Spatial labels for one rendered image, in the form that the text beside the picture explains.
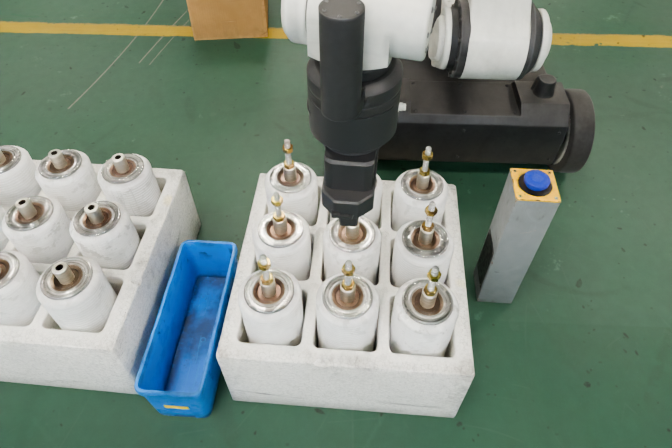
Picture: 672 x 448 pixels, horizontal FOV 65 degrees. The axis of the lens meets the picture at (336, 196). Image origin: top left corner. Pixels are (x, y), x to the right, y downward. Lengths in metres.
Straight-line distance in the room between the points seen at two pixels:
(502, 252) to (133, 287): 0.64
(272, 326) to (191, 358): 0.29
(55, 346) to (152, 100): 0.85
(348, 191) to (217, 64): 1.20
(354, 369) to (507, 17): 0.63
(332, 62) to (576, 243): 0.95
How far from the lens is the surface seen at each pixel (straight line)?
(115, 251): 0.97
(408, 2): 0.43
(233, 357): 0.84
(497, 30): 0.98
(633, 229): 1.36
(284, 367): 0.85
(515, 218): 0.91
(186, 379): 1.04
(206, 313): 1.09
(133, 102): 1.61
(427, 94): 1.24
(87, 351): 0.93
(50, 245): 1.02
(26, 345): 0.97
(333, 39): 0.40
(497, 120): 1.22
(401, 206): 0.94
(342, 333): 0.79
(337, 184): 0.53
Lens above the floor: 0.93
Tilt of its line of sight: 48 degrees down
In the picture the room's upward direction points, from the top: straight up
